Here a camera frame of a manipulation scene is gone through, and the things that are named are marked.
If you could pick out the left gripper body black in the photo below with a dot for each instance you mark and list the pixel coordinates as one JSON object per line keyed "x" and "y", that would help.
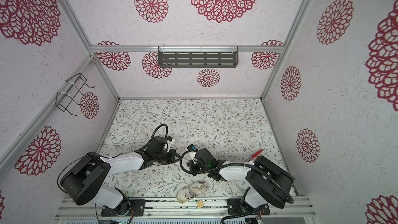
{"x": 166, "y": 157}

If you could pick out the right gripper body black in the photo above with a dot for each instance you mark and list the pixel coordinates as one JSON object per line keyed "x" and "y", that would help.
{"x": 197, "y": 168}

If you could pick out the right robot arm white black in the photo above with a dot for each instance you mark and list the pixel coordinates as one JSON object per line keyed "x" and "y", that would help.
{"x": 268, "y": 183}

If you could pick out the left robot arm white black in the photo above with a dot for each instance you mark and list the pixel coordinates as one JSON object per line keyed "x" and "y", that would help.
{"x": 84, "y": 182}

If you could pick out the crumpled patterned cloth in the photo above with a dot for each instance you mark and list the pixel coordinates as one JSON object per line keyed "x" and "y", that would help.
{"x": 191, "y": 191}

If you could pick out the small wooden block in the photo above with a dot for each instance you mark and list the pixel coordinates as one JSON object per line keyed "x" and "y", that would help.
{"x": 200, "y": 204}

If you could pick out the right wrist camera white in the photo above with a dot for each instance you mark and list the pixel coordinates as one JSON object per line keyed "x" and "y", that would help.
{"x": 192, "y": 150}

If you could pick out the red handled pliers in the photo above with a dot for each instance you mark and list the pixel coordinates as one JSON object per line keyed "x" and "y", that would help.
{"x": 255, "y": 155}

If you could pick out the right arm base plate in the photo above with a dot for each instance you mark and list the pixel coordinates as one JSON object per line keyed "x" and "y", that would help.
{"x": 239, "y": 207}

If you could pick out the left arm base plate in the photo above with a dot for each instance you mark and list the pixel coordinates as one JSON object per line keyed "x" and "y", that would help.
{"x": 136, "y": 207}

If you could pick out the dark slotted wall shelf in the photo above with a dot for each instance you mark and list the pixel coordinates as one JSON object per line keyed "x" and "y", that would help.
{"x": 198, "y": 57}

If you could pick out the black wire wall rack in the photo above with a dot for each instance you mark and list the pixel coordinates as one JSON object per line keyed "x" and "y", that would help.
{"x": 66, "y": 97}

